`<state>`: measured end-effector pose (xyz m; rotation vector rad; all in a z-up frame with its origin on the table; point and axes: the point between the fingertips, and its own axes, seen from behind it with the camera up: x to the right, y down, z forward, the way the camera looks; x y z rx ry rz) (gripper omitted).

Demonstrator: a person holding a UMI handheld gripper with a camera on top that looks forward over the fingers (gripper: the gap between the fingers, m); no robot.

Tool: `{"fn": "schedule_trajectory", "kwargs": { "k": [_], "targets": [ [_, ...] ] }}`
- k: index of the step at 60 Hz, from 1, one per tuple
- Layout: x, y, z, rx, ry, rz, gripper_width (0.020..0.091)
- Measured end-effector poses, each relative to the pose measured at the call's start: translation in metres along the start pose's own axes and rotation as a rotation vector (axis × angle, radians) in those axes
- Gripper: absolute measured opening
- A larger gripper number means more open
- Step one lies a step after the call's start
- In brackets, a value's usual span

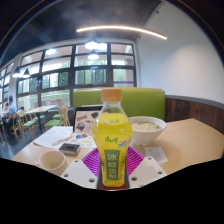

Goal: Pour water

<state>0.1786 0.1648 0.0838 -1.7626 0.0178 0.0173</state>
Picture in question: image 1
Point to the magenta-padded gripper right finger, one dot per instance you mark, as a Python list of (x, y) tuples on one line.
[(146, 172)]

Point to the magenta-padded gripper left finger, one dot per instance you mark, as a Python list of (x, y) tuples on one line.
[(78, 173)]

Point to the yellow drink bottle orange cap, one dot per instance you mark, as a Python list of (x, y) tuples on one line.
[(112, 140)]

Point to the crumpled white receipt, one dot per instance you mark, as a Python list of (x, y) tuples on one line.
[(156, 155)]

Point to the small dark box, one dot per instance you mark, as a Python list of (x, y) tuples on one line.
[(69, 149)]

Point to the white ceramic mug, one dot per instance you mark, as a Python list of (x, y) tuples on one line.
[(53, 162)]

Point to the white bowl of food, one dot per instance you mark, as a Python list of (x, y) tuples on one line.
[(146, 131)]

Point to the white paper document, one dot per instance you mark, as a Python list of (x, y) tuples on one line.
[(50, 136)]

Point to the black tablet with stickers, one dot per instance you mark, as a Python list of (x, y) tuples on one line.
[(83, 121)]

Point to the group of green-seated wooden chairs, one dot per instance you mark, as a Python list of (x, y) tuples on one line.
[(53, 122)]

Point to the green upholstered booth bench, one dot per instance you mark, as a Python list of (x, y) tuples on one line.
[(143, 101)]

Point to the light wooden dining table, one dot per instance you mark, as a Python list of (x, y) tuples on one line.
[(40, 109)]

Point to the person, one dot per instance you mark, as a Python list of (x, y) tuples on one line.
[(6, 108), (11, 110)]

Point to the group of round pendant lamps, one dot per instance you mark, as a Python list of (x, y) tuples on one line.
[(91, 44)]

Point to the long linear ceiling light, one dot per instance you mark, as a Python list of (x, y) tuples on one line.
[(123, 29)]

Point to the dark-framed window wall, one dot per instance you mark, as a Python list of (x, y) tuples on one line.
[(71, 66)]

